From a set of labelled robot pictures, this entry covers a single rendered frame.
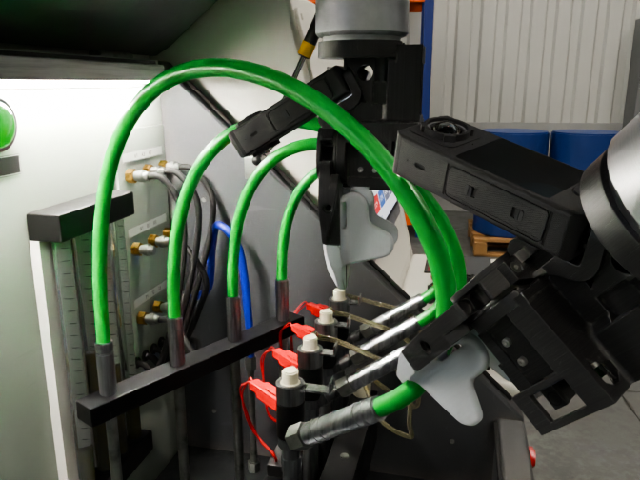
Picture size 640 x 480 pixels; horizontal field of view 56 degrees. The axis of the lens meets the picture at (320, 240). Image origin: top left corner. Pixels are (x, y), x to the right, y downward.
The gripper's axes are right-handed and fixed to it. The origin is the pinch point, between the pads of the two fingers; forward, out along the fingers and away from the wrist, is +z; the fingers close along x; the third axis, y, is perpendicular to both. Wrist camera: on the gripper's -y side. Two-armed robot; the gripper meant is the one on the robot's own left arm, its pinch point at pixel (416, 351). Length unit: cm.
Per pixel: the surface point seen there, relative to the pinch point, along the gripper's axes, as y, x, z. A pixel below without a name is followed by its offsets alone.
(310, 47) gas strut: -40, 30, 16
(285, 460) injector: 0.0, -1.9, 25.7
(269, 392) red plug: -6.2, -0.1, 23.8
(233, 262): -22.4, 8.1, 28.9
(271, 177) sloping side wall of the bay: -32, 22, 31
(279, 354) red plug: -9.8, 6.1, 29.4
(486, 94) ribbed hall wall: -182, 542, 336
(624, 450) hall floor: 75, 169, 158
